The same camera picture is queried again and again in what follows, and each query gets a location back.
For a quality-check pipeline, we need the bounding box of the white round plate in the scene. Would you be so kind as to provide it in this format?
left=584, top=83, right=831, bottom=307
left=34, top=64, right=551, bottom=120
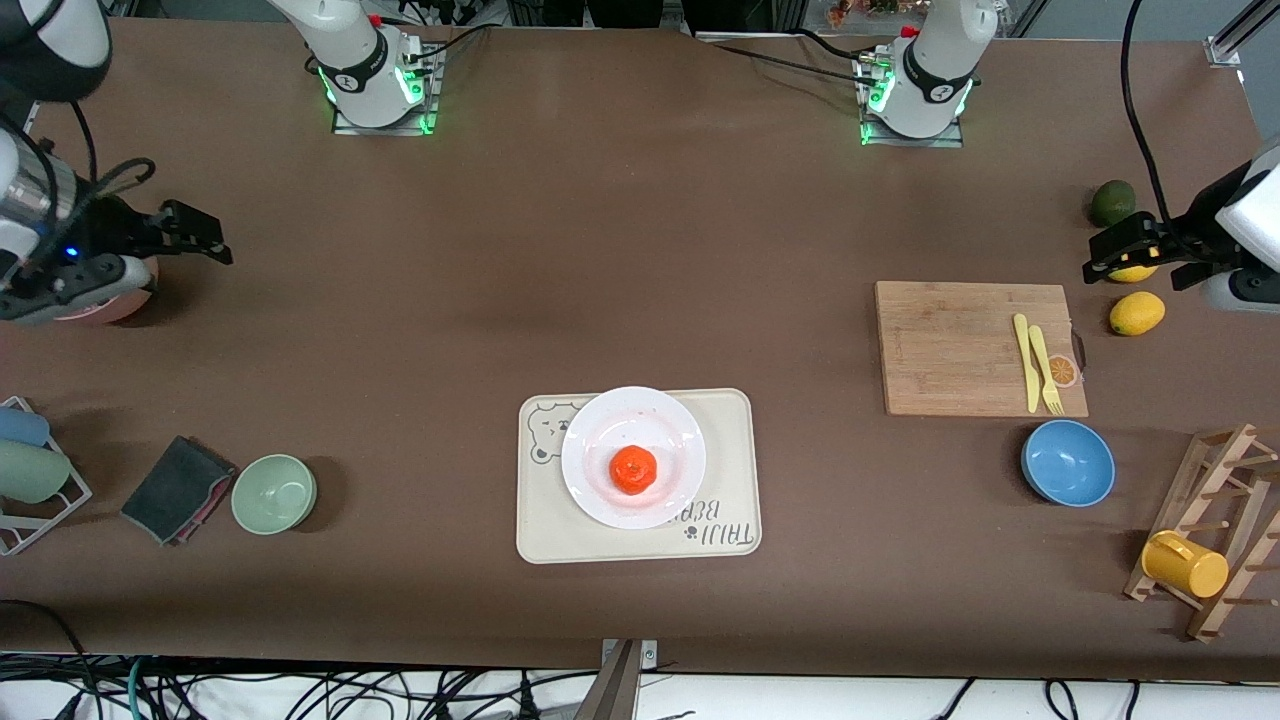
left=560, top=386, right=707, bottom=530

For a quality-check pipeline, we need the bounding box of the orange fruit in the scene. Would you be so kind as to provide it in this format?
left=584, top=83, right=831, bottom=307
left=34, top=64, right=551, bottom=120
left=609, top=445, right=659, bottom=497

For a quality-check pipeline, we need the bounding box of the dark green avocado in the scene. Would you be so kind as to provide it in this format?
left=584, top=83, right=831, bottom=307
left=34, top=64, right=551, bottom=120
left=1089, top=180, right=1138, bottom=228

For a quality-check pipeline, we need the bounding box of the pink bowl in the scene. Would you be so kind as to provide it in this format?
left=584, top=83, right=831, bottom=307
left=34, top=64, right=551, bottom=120
left=55, top=258, right=159, bottom=326

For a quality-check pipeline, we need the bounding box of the yellow plastic fork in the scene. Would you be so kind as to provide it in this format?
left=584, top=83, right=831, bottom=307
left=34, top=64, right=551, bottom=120
left=1028, top=325, right=1065, bottom=416

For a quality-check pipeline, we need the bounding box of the yellow plastic knife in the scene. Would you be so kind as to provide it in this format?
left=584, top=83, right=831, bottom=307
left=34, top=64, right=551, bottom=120
left=1013, top=313, right=1042, bottom=414

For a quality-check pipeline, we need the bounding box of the wooden cutting board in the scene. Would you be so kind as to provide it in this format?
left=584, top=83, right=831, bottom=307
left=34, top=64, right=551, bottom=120
left=875, top=281, right=1089, bottom=418

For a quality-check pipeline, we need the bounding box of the blue bowl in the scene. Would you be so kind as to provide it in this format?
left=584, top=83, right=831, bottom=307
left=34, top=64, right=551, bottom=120
left=1021, top=419, right=1116, bottom=508

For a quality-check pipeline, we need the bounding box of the light blue cup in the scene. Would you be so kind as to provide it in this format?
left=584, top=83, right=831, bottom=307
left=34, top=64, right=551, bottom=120
left=0, top=405, right=51, bottom=448

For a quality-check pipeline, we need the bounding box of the wooden mug rack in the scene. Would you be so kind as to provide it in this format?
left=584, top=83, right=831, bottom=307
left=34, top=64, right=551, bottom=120
left=1123, top=423, right=1280, bottom=643

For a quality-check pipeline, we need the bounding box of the dark grey folded cloth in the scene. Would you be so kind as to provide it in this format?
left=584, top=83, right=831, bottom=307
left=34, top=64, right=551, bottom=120
left=120, top=435, right=239, bottom=547

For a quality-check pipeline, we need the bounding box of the pale green cup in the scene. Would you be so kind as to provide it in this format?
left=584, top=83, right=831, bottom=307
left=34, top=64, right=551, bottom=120
left=0, top=440, right=73, bottom=504

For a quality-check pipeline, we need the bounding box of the light green bowl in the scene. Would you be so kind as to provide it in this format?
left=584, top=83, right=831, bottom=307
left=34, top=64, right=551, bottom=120
left=231, top=454, right=318, bottom=536

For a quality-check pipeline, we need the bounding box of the yellow mug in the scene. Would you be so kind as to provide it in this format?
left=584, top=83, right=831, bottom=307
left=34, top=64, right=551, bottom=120
left=1141, top=531, right=1230, bottom=600

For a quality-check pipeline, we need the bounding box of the cream bear print tray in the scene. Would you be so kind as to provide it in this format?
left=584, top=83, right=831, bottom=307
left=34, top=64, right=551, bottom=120
left=516, top=388, right=763, bottom=565

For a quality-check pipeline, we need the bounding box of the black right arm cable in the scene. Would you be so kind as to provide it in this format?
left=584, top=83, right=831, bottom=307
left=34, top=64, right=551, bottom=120
left=68, top=100, right=157, bottom=206

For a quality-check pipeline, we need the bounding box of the aluminium frame rail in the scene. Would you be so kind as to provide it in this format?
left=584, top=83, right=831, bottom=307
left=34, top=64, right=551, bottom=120
left=1205, top=0, right=1280, bottom=69

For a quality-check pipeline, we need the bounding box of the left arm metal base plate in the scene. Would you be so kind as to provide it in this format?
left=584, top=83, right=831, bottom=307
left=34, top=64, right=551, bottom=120
left=856, top=50, right=965, bottom=149

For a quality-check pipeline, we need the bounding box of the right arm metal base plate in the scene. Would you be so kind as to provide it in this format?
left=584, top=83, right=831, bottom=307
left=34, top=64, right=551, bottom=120
left=332, top=45, right=443, bottom=136

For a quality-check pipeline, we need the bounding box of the white wire cup rack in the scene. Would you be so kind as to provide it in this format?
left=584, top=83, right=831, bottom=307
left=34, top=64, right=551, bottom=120
left=0, top=396, right=93, bottom=557

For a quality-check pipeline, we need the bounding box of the black base power cable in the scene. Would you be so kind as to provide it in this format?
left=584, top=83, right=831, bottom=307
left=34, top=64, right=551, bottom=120
left=712, top=42, right=883, bottom=87
left=405, top=22, right=493, bottom=69

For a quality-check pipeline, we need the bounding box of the black looped floor cable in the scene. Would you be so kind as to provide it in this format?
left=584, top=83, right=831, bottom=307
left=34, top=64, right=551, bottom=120
left=0, top=598, right=101, bottom=720

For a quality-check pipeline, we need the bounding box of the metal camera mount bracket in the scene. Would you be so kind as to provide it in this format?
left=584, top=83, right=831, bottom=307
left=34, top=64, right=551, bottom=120
left=575, top=638, right=659, bottom=720

